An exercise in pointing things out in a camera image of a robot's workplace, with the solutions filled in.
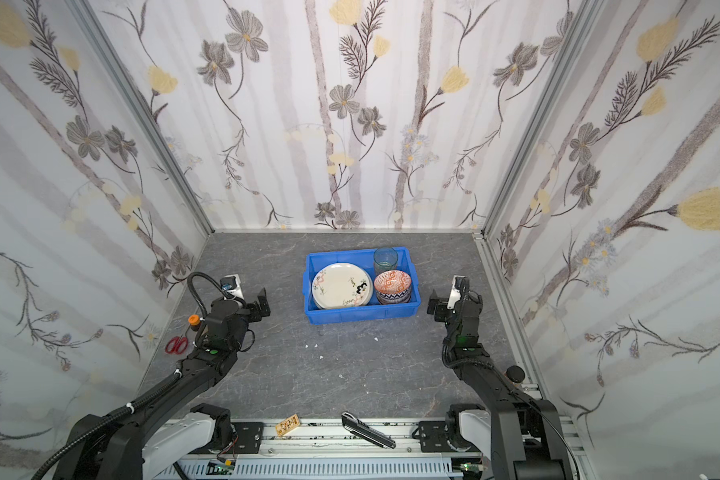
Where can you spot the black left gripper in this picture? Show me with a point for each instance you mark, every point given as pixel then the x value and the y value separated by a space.
pixel 255 306

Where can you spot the orange blue patterned bowl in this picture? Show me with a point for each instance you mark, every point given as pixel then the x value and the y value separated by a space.
pixel 393 287

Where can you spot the green transparent cup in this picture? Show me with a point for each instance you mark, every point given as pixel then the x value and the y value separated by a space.
pixel 384 260

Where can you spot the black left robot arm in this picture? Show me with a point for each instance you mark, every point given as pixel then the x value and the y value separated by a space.
pixel 135 441

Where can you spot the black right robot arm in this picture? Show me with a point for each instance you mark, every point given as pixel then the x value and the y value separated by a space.
pixel 498 396

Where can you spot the brown bottle orange cap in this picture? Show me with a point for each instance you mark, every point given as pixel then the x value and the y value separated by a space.
pixel 195 322

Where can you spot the red scissors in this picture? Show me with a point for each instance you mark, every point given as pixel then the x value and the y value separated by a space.
pixel 179 344

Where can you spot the brown bottle black cap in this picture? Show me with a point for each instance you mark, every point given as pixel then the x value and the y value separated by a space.
pixel 515 374

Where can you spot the small wooden block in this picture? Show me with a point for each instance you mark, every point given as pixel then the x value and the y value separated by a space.
pixel 286 426

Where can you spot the black folding tool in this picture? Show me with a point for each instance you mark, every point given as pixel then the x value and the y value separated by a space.
pixel 360 429

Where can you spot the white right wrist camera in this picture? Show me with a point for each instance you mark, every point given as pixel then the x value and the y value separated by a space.
pixel 460 289

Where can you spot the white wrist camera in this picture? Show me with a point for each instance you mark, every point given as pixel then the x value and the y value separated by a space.
pixel 460 289
pixel 231 287

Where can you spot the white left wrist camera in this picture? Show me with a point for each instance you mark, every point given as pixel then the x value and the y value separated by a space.
pixel 231 287

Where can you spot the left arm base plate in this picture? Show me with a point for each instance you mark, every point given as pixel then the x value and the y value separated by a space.
pixel 247 438

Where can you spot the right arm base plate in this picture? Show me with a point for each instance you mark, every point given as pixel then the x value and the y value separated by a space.
pixel 433 436

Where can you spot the aluminium rail frame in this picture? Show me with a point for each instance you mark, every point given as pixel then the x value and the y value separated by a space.
pixel 463 445

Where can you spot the white perforated cable tray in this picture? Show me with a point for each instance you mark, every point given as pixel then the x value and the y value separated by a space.
pixel 326 468

